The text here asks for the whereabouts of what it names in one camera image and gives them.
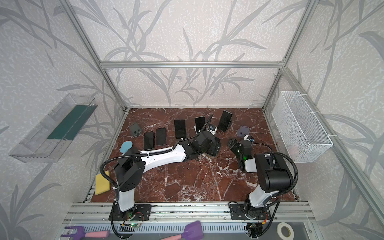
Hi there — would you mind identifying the black phone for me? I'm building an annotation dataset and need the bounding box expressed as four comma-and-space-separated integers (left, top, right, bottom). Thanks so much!
156, 128, 167, 146
143, 131, 155, 151
174, 120, 187, 139
200, 114, 213, 132
218, 111, 233, 132
195, 116, 206, 134

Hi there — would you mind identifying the dark grey phone stand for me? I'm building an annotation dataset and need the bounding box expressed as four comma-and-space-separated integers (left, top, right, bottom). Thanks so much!
129, 123, 143, 138

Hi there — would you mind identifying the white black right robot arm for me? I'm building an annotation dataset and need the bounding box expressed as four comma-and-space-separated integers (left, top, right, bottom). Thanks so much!
228, 139, 299, 212

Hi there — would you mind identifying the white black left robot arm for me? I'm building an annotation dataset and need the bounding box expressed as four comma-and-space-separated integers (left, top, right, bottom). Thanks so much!
114, 131, 221, 212

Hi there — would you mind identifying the purple grey phone stand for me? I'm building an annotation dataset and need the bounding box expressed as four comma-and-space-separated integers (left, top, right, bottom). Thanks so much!
236, 126, 250, 138

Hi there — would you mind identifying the black phone on white stand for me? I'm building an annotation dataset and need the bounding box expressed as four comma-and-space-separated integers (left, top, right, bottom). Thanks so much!
195, 116, 206, 134

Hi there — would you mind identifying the purple pink spatula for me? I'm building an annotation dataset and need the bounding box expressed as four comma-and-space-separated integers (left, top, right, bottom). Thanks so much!
163, 221, 204, 240

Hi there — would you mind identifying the light blue silicone spatula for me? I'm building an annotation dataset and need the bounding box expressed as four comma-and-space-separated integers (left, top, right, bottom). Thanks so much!
120, 141, 133, 155

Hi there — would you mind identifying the white tape roll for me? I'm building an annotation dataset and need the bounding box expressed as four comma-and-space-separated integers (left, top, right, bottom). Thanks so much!
276, 222, 295, 240

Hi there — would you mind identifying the yellow sponge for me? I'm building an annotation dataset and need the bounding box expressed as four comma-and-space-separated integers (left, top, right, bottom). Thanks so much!
95, 174, 110, 195

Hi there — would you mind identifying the purple pink garden fork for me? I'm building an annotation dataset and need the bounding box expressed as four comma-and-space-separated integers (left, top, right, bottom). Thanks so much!
61, 226, 110, 240

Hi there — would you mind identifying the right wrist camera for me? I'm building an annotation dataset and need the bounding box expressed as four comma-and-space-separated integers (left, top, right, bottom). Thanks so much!
244, 135, 255, 143

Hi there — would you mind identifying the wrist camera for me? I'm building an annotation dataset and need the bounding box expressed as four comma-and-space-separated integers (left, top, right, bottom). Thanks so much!
244, 135, 255, 143
208, 124, 218, 135

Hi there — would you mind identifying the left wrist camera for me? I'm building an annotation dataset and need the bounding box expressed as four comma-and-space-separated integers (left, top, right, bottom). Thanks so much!
208, 124, 218, 135

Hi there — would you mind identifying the white wire mesh basket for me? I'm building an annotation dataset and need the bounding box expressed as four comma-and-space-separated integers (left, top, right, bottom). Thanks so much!
272, 91, 333, 163

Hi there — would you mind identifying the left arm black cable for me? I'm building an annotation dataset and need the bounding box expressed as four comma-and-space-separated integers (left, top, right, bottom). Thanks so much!
99, 133, 200, 238

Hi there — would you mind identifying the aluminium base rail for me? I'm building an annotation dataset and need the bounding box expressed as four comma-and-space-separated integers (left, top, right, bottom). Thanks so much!
55, 202, 322, 240

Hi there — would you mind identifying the clear plastic wall bin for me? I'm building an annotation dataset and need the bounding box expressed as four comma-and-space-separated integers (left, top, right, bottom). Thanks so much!
9, 94, 98, 163

